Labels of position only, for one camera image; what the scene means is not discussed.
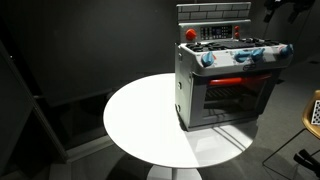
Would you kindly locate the orange oven door handle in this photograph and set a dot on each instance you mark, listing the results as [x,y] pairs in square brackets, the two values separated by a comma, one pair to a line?
[238,80]

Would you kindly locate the large orange round dial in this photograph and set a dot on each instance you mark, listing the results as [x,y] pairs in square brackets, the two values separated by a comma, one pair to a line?
[190,34]

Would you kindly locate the blue stove knob far left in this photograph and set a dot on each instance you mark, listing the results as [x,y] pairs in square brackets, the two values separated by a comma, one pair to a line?
[207,59]

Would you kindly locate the grey toy stove oven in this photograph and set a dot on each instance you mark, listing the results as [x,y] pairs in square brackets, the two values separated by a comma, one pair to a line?
[200,105]

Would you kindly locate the tan chair with checkerboard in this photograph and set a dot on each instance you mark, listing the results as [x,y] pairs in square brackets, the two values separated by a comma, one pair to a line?
[310,120]

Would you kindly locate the blue stove knob far right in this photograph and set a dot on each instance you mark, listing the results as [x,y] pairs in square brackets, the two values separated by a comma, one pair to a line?
[287,51]

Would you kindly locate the round white pedestal table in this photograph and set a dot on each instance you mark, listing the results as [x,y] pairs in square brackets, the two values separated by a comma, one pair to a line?
[141,119]

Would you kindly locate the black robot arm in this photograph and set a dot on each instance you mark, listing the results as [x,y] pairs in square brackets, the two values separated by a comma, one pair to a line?
[295,8]

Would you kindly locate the blue stove knob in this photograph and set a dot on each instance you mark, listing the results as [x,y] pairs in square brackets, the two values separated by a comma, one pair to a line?
[257,54]
[241,56]
[287,51]
[207,59]

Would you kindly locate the black clamp handles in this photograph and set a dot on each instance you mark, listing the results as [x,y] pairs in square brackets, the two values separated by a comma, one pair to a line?
[306,160]

